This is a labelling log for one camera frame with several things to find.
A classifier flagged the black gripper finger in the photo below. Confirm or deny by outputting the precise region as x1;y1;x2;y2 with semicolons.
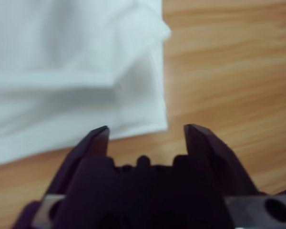
44;125;110;196
183;124;262;198

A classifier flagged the white t-shirt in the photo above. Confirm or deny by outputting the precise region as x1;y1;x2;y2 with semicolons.
0;0;172;167

